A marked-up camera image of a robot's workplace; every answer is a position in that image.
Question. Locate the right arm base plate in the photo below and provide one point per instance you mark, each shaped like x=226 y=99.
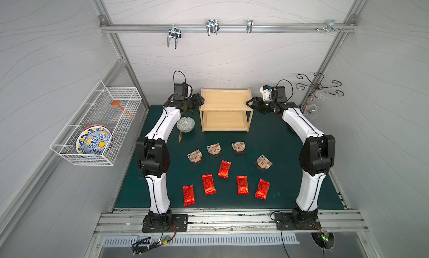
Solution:
x=296 y=220

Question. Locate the metal double hook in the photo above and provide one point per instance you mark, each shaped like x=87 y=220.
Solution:
x=174 y=34

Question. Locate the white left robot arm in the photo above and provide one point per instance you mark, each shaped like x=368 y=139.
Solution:
x=152 y=154

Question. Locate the clear wine glass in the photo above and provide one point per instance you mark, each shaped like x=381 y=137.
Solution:
x=311 y=107

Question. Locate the metal corner hook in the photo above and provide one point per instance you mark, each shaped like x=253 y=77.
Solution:
x=330 y=27

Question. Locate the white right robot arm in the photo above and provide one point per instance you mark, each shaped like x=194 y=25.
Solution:
x=317 y=155

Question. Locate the aluminium top rail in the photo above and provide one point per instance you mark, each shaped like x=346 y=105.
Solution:
x=233 y=28

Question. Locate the metal scroll cup stand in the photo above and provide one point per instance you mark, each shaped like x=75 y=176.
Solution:
x=332 y=89

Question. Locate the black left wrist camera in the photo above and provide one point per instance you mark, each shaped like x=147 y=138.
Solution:
x=182 y=89

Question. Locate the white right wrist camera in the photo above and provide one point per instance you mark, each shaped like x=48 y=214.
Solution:
x=266 y=92

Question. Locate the red tea bag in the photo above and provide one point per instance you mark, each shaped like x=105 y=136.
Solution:
x=262 y=189
x=208 y=184
x=242 y=183
x=224 y=169
x=188 y=195

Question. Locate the small metal hook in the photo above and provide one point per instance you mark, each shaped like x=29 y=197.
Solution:
x=249 y=26

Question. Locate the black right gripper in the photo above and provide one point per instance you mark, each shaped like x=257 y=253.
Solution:
x=256 y=103

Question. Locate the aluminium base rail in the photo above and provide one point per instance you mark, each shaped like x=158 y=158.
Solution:
x=201 y=221

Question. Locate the green table mat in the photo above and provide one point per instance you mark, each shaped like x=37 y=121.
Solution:
x=268 y=136

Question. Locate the orange plastic spatula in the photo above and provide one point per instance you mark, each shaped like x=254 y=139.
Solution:
x=117 y=104

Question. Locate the white wire basket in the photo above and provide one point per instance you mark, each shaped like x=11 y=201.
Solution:
x=97 y=110

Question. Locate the patterned ceramic bowl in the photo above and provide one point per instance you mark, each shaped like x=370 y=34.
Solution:
x=185 y=124

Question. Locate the brown tea bag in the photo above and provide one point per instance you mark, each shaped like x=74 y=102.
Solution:
x=214 y=150
x=196 y=158
x=239 y=148
x=262 y=163

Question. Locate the blue yellow patterned plate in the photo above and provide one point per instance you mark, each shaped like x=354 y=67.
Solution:
x=94 y=140

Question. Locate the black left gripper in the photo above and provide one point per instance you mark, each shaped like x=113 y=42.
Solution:
x=195 y=100

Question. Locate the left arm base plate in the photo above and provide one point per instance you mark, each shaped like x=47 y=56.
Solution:
x=165 y=222

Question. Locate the metal loop hook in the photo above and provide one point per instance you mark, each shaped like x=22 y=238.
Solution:
x=212 y=27

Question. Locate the wooden two-tier shelf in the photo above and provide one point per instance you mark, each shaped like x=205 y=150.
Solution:
x=226 y=110

